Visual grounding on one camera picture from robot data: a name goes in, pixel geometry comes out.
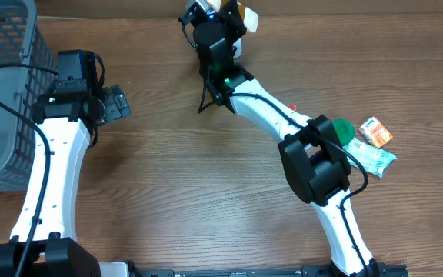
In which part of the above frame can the beige cookie pouch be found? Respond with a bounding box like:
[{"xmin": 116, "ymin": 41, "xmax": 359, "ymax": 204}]
[{"xmin": 207, "ymin": 0, "xmax": 259, "ymax": 33}]

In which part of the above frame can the red stick packet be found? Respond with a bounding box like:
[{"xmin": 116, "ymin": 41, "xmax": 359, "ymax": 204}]
[{"xmin": 288, "ymin": 105, "xmax": 297, "ymax": 112}]

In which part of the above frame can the grey plastic mesh basket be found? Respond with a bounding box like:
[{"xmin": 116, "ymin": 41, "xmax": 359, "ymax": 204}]
[{"xmin": 0, "ymin": 0, "xmax": 57, "ymax": 192}]

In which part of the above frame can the green lid jar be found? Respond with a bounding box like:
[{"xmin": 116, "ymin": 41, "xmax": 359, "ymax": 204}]
[{"xmin": 332, "ymin": 118, "xmax": 355, "ymax": 146}]

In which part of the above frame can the orange small packet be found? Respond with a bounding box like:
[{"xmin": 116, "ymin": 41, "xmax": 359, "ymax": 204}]
[{"xmin": 358, "ymin": 116, "xmax": 393, "ymax": 148}]

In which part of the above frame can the teal snack packet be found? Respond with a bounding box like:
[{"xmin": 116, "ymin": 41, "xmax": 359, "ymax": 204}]
[{"xmin": 344, "ymin": 138, "xmax": 397, "ymax": 178}]

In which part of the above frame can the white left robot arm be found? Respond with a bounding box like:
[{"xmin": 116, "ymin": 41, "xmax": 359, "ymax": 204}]
[{"xmin": 0, "ymin": 50, "xmax": 136, "ymax": 276}]

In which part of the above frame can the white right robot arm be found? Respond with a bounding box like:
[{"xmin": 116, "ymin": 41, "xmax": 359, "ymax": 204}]
[{"xmin": 179, "ymin": 1, "xmax": 381, "ymax": 276}]

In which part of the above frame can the white barcode scanner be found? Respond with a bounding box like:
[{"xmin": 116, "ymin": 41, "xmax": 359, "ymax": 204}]
[{"xmin": 232, "ymin": 39, "xmax": 242, "ymax": 59}]

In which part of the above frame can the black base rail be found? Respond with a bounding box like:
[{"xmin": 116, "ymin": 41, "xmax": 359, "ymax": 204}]
[{"xmin": 98, "ymin": 262, "xmax": 409, "ymax": 277}]

